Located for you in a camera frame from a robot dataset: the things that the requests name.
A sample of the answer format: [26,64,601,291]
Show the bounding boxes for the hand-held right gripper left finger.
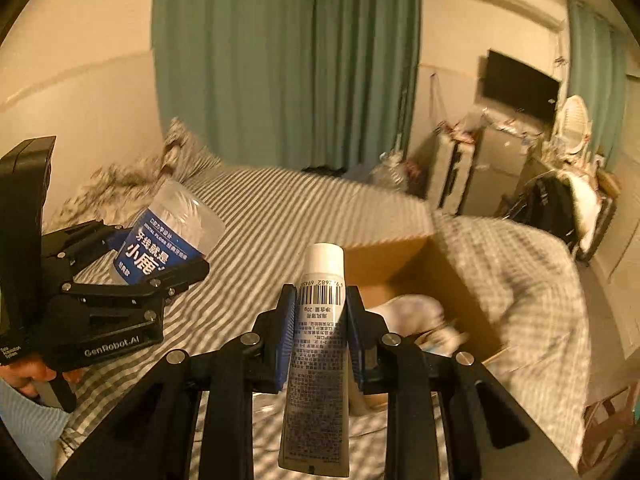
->
[57,284,297,480]

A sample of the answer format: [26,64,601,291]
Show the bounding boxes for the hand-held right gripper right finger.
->
[346,286,582,480]

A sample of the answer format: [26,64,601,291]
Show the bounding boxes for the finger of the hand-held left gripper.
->
[60,257,211,308]
[42,219,137,281]

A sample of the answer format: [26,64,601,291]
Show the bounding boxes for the grey tube with white cap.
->
[277,243,352,479]

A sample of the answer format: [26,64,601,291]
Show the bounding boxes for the clear jar with blue label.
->
[110,180,226,287]

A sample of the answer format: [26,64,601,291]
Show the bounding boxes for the cardboard box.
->
[340,234,507,367]

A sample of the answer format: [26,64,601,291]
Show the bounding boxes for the person's left forearm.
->
[0,379,70,480]

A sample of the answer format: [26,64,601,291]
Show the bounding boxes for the person's left hand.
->
[0,357,86,401]

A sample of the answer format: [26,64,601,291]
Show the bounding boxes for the floral blanket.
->
[44,154,172,233]

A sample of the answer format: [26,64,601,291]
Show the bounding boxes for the white cloth item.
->
[374,294,471,357]

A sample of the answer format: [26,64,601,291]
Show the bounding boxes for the striped bed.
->
[54,164,437,480]

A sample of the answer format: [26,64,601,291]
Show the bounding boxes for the striped pillow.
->
[161,117,224,182]

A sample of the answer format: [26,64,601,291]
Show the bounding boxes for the clear plastic water bottle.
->
[369,152,410,192]

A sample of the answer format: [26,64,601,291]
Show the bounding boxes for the checked quilt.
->
[431,209,594,467]

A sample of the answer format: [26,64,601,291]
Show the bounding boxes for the grey cabinet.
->
[427,127,535,219]

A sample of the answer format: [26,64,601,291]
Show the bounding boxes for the black backpack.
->
[519,175,582,253]

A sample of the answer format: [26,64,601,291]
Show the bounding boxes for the wide green curtain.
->
[151,0,424,172]

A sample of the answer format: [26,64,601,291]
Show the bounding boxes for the wooden chair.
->
[582,381,640,477]

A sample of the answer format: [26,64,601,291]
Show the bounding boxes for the narrow green curtain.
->
[565,0,629,172]

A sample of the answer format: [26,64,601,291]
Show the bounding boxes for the black wall television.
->
[482,49,562,124]

